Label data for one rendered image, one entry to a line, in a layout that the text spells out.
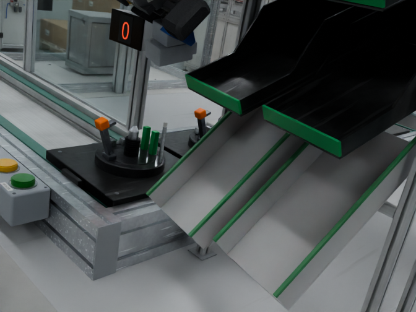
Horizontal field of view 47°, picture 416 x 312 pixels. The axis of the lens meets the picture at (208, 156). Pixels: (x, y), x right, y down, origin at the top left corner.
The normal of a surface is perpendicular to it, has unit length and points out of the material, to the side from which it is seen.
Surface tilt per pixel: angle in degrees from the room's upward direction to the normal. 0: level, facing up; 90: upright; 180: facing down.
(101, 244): 90
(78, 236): 90
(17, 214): 90
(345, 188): 45
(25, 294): 0
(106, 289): 0
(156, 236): 90
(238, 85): 25
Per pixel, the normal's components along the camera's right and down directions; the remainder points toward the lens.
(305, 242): -0.45, -0.60
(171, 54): 0.60, 0.51
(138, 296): 0.17, -0.92
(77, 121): -0.70, 0.14
